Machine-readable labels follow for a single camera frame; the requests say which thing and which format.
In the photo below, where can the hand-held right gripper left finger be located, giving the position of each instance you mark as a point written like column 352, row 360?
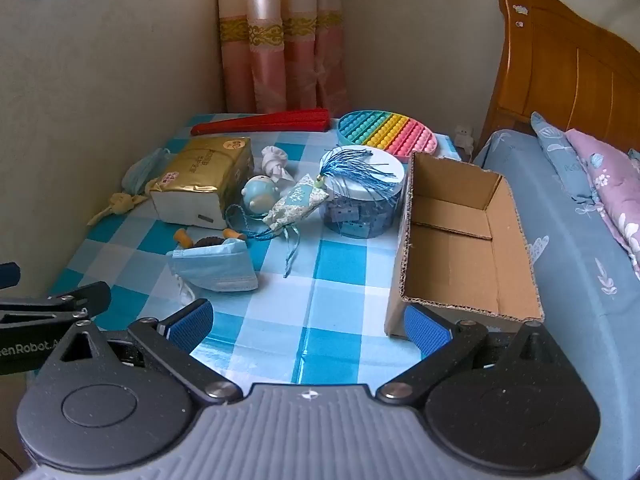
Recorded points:
column 192, row 321

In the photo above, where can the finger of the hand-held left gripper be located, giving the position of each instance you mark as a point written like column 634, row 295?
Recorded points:
column 9, row 275
column 75, row 300

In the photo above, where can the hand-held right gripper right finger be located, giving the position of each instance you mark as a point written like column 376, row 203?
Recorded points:
column 425, row 330

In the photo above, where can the blue face mask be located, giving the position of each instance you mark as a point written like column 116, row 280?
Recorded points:
column 215, row 270
column 142, row 170

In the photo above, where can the cardboard box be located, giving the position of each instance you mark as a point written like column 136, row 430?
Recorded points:
column 450, row 260

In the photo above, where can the yellow cloth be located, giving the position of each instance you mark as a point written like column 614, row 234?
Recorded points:
column 122, row 202

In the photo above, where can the blue round plush toy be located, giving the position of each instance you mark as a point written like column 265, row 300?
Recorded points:
column 257, row 195

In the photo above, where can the floral sachet with blue tassel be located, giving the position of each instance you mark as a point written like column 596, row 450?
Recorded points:
column 295, row 202

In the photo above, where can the dark round object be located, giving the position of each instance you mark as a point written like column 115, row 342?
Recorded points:
column 206, row 243

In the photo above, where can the blue checkered tablecloth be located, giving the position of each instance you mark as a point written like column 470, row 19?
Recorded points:
column 320, row 280

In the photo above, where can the clear jar with white lid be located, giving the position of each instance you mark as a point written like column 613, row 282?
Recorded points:
column 360, row 217

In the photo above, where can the gold tissue pack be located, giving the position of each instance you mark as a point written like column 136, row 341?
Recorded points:
column 200, row 170

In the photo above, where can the rainbow pop bubble toy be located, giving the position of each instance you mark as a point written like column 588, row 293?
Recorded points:
column 385, row 130

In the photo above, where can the red folding fan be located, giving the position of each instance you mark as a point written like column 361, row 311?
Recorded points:
column 270, row 120

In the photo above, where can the blue patterned pillow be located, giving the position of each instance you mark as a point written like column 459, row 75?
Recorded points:
column 555, row 150

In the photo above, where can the pink floral pillow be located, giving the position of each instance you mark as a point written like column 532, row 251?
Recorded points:
column 610, row 185

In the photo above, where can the pink and gold curtain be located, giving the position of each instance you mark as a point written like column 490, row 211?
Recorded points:
column 280, row 60

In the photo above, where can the wooden bed headboard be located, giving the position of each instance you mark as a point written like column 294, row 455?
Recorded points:
column 560, row 70

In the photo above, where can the white wall plug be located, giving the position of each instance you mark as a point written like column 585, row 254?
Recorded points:
column 464, row 137

